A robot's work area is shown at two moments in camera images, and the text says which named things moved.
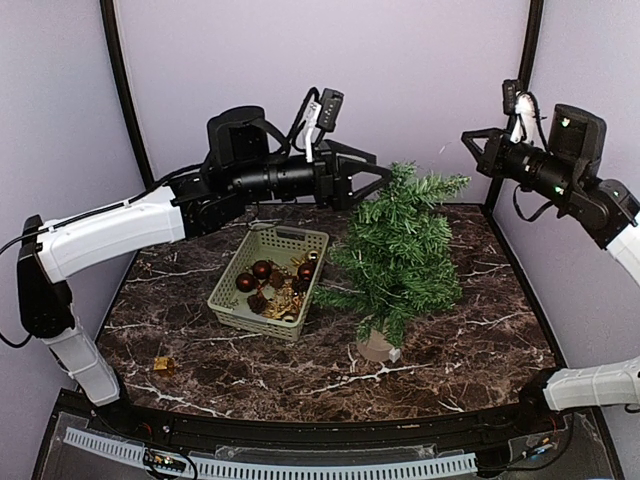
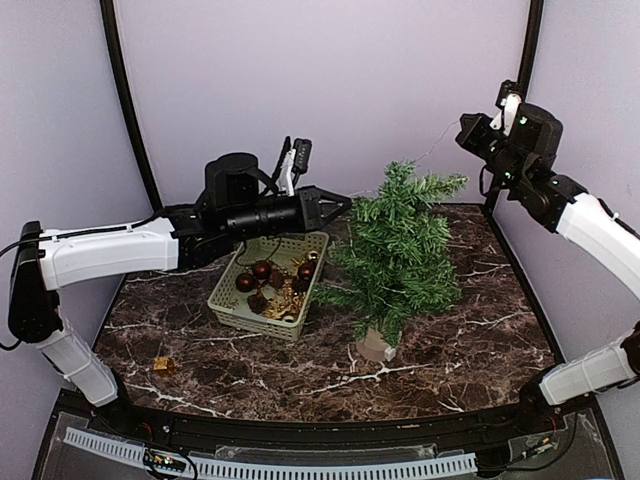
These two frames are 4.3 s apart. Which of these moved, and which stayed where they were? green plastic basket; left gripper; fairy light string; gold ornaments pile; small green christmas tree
Moved: left gripper; fairy light string
Stayed: gold ornaments pile; small green christmas tree; green plastic basket
